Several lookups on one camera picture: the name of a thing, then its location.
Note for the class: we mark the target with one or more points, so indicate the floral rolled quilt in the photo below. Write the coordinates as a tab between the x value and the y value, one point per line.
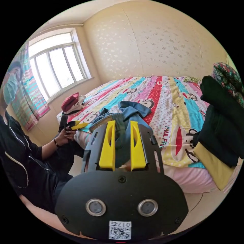
229	82

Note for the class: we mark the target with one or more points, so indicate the bed with cartoon striped sheet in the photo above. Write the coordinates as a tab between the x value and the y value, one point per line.
171	106

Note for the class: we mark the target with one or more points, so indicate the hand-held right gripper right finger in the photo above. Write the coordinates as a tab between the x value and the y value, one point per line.
136	150

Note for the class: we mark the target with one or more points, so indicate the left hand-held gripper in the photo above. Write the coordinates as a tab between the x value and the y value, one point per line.
71	125

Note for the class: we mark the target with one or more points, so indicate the striped curtain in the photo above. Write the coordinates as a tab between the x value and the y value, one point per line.
28	103

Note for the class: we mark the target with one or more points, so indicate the window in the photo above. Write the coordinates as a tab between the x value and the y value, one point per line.
57	66

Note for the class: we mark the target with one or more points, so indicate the blue jeans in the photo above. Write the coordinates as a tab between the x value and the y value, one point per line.
134	109

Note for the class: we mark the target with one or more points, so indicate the person's left forearm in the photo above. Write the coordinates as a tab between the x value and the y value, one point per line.
50	149

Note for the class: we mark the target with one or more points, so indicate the person's body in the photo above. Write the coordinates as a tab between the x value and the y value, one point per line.
22	144

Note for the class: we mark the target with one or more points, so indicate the pile of clothes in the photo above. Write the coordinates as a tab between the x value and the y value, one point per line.
72	104
219	122

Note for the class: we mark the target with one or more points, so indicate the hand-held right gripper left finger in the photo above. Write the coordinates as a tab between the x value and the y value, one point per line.
107	146

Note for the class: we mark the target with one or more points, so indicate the person's right forearm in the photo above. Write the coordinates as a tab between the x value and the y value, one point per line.
40	216

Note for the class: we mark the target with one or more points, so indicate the person's left hand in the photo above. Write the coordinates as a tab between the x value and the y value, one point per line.
65	136

